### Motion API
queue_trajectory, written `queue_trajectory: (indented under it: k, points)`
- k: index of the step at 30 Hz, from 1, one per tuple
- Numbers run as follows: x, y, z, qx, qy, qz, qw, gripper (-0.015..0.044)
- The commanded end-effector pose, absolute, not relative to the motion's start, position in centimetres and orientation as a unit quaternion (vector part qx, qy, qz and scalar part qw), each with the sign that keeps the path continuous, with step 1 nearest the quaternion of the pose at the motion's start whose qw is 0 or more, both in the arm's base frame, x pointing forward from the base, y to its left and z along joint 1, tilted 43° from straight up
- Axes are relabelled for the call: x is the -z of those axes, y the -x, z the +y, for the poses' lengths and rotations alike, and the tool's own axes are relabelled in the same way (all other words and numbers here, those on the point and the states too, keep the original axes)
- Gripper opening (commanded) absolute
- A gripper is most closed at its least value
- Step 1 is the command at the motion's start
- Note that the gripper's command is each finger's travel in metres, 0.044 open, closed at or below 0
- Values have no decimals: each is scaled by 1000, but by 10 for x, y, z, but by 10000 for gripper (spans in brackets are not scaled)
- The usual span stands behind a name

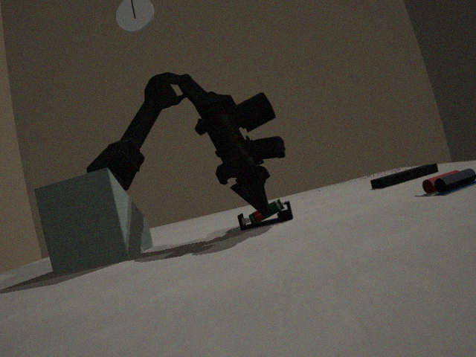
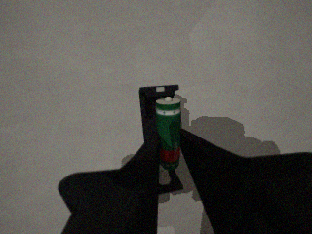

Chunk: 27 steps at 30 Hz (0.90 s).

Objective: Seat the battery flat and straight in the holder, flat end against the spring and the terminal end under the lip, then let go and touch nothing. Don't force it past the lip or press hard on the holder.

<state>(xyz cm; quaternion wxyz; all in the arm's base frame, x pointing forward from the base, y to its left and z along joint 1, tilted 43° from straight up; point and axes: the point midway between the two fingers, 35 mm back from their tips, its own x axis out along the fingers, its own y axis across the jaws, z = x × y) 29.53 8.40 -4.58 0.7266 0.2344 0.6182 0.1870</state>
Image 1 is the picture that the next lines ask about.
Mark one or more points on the black rectangular bar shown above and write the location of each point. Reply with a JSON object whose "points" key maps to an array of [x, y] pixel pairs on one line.
{"points": [[407, 175]]}

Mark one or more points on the black battery holder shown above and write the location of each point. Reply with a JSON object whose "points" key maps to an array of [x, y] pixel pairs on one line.
{"points": [[283, 216]]}

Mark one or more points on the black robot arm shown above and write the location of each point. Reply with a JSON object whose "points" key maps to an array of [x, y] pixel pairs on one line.
{"points": [[221, 118]]}

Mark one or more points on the green battery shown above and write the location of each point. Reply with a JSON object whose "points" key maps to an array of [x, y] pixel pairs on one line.
{"points": [[273, 208]]}

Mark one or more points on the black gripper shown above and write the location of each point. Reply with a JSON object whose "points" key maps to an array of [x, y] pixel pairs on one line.
{"points": [[251, 177]]}

